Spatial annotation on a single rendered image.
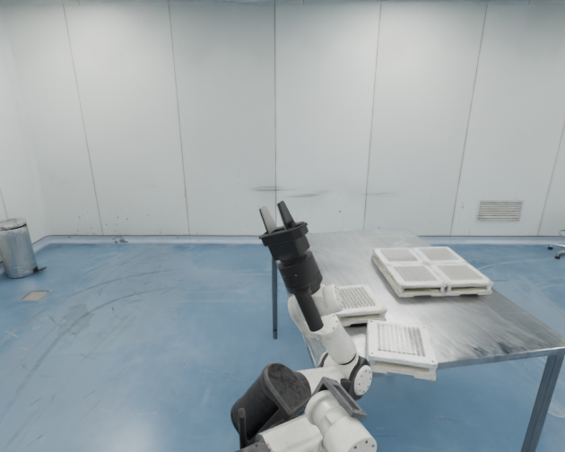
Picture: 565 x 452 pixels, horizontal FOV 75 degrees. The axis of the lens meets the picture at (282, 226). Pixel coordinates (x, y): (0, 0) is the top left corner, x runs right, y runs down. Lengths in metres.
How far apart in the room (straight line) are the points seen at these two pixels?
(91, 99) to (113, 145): 0.57
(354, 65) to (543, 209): 3.14
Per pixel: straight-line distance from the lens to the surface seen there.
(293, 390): 0.85
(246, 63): 4.71
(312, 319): 0.84
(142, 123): 4.99
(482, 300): 2.15
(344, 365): 1.05
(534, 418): 2.22
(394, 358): 1.48
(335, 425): 0.64
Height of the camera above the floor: 1.86
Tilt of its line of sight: 19 degrees down
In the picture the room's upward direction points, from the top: straight up
